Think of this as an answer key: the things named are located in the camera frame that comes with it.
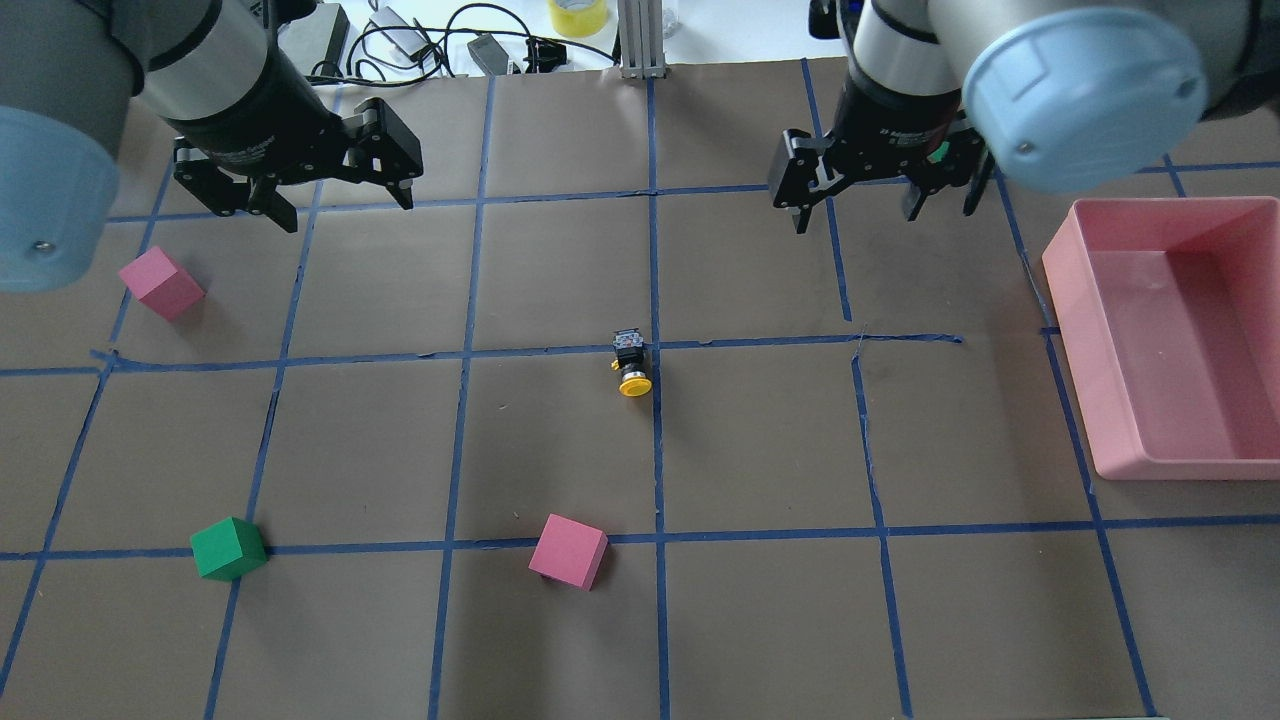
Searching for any pink cube centre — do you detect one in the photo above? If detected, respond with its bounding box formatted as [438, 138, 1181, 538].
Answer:
[527, 514, 609, 591]

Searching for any green cube near bin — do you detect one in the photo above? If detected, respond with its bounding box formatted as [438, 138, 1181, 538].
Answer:
[927, 140, 950, 164]

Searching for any aluminium frame post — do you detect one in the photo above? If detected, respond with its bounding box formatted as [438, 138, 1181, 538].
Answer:
[616, 0, 668, 79]

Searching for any grey power brick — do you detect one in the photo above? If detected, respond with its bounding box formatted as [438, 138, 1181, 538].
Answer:
[278, 3, 349, 77]

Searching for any yellow tape roll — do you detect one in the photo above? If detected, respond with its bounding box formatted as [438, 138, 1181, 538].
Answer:
[547, 0, 609, 38]

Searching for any green cube front left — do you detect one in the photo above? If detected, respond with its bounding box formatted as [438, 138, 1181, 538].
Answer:
[189, 518, 268, 582]

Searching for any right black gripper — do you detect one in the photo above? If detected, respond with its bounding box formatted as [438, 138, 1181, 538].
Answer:
[767, 76, 996, 234]

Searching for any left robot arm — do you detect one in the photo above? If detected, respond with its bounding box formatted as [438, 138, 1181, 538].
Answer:
[1, 1, 424, 293]

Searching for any pink cube far left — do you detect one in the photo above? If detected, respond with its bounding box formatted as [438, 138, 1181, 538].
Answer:
[118, 247, 206, 322]

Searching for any pink cube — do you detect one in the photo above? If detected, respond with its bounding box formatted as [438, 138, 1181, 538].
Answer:
[118, 247, 206, 322]
[527, 514, 609, 591]

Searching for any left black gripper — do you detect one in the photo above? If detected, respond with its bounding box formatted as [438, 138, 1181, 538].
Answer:
[173, 50, 424, 233]

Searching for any pink plastic bin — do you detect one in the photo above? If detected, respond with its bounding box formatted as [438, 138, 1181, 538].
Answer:
[1042, 196, 1279, 480]

